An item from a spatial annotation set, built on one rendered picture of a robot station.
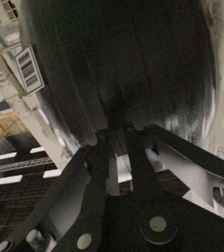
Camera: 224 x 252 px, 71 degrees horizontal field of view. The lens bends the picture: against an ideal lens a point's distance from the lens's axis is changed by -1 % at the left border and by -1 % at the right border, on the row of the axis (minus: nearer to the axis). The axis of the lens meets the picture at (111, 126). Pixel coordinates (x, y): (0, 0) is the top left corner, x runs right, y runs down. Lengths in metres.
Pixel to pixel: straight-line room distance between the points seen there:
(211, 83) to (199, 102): 0.03
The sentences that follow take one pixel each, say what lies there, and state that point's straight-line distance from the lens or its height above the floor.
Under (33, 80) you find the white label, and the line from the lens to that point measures 0.25.
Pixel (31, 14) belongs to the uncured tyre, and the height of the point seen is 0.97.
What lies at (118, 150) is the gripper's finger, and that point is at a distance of 0.16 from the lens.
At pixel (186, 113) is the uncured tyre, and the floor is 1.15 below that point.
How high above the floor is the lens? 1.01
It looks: 34 degrees up
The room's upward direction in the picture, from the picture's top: 159 degrees clockwise
